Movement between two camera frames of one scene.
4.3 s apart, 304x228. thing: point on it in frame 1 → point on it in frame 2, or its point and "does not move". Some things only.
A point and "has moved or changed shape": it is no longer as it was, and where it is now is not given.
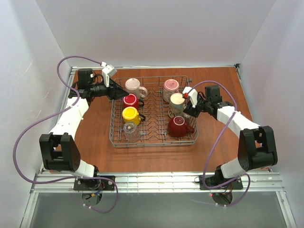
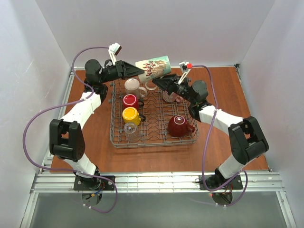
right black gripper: (195, 109) → (177, 81)
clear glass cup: (132, 132) does not move
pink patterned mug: (171, 86) has moved or changed shape
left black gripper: (112, 90) → (119, 70)
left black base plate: (93, 184) does not move
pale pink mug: (132, 86) does not move
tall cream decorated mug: (176, 104) → (154, 68)
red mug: (131, 100) does not move
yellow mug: (130, 114) does not move
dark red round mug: (177, 127) does not move
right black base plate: (235, 184) does not move
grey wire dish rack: (152, 114) does not move
